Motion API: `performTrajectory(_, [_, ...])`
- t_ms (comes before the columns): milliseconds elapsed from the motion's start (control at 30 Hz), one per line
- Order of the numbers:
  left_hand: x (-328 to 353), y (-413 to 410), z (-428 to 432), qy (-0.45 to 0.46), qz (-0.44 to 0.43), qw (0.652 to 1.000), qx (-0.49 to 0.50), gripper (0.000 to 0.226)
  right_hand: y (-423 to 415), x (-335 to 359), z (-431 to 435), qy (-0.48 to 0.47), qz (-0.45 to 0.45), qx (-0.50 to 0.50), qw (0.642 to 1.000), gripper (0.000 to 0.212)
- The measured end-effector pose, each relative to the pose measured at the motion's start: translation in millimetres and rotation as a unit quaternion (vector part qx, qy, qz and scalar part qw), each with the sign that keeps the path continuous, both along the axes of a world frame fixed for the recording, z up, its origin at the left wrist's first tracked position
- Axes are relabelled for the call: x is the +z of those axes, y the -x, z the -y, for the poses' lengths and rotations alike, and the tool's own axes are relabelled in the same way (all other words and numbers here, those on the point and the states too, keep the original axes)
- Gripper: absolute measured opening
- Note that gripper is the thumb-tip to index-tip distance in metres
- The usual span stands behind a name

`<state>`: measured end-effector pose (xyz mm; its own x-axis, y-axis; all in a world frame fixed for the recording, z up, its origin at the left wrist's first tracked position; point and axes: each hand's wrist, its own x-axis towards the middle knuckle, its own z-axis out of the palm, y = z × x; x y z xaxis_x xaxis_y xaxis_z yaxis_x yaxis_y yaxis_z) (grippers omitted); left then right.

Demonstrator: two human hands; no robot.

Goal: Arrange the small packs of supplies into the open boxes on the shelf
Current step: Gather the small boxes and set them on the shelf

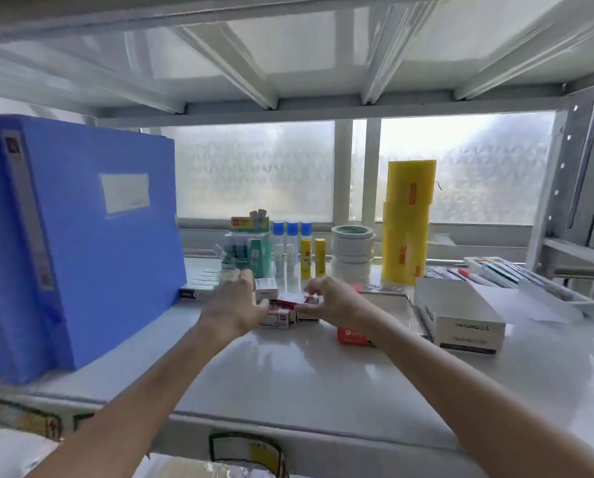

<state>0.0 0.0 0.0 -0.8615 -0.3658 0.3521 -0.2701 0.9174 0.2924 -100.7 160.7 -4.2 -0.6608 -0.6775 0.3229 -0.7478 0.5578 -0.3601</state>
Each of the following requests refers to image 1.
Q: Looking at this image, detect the row of packed pens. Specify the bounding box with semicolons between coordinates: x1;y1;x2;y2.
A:
423;266;472;282

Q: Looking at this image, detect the clear plastic pen tray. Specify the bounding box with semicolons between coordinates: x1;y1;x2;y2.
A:
463;256;594;323

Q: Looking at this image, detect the person's left hand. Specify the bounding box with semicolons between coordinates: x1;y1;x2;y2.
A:
200;269;271;340

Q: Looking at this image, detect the white tape roll green core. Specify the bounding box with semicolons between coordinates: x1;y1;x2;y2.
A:
331;225;376;243

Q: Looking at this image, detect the yellow glue stick blue cap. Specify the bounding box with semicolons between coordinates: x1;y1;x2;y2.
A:
300;221;313;280

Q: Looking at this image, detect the flat white red box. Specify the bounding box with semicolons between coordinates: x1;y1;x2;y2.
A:
359;283;408;298

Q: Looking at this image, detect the frosted glass window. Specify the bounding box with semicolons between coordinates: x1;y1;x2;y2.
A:
140;111;557;227

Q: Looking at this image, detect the person's right hand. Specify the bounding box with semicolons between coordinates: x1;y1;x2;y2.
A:
296;276;378;336

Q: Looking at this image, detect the green glue stick display box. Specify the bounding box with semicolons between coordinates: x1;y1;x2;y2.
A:
213;209;273;272

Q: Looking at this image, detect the blue file box white label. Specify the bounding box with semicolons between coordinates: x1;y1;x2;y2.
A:
0;114;188;385

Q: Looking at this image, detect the large white tape roll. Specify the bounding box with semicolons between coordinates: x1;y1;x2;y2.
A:
330;253;375;280

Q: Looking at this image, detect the white metal shelf frame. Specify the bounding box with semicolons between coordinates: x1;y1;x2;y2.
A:
0;0;594;478

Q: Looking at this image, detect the green bordered shelf label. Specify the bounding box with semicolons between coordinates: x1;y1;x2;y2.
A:
208;431;290;478
0;396;63;442

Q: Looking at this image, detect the yellow plastic film roll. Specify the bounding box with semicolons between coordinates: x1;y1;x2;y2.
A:
381;159;438;286

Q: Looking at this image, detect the person's right forearm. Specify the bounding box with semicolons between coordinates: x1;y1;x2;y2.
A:
364;313;594;478

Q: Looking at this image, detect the clear glue bottle blue cap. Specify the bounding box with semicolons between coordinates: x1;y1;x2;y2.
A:
271;221;286;277
286;221;299;275

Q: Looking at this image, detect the small white red staple box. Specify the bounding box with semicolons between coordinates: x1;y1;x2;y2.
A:
258;310;298;330
254;277;280;300

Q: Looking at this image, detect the row of small white boxes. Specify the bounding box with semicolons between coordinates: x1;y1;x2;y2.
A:
179;270;224;301

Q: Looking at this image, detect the person's left forearm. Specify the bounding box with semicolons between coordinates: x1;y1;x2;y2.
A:
25;321;228;478

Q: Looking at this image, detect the white pen box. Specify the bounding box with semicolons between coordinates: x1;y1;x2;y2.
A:
414;277;507;356

